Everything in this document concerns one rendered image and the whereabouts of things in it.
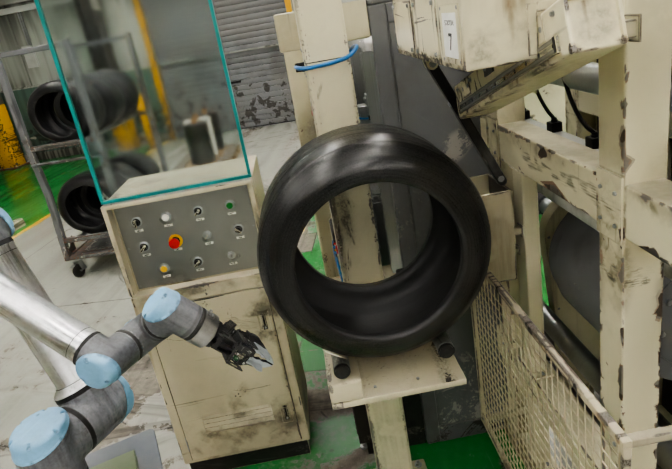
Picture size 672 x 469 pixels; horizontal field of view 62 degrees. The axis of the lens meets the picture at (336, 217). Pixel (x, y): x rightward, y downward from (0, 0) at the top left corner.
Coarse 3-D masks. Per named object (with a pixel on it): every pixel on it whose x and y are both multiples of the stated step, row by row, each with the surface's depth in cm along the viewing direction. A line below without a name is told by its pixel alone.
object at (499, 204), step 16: (480, 176) 184; (480, 192) 186; (496, 192) 167; (496, 208) 168; (512, 208) 168; (496, 224) 169; (512, 224) 170; (496, 240) 171; (512, 240) 172; (496, 256) 173; (512, 256) 173; (496, 272) 175; (512, 272) 175
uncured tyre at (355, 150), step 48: (336, 144) 132; (384, 144) 130; (432, 144) 147; (288, 192) 131; (336, 192) 129; (432, 192) 131; (288, 240) 132; (432, 240) 167; (480, 240) 137; (288, 288) 136; (336, 288) 169; (384, 288) 170; (432, 288) 166; (480, 288) 145; (336, 336) 141; (384, 336) 143; (432, 336) 145
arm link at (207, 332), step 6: (210, 312) 140; (210, 318) 138; (216, 318) 140; (204, 324) 137; (210, 324) 138; (216, 324) 139; (204, 330) 137; (210, 330) 137; (216, 330) 138; (198, 336) 136; (204, 336) 137; (210, 336) 137; (192, 342) 138; (198, 342) 137; (204, 342) 137
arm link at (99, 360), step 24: (0, 288) 133; (24, 288) 136; (0, 312) 133; (24, 312) 131; (48, 312) 132; (48, 336) 130; (72, 336) 129; (96, 336) 130; (120, 336) 133; (72, 360) 129; (96, 360) 125; (120, 360) 129; (96, 384) 127
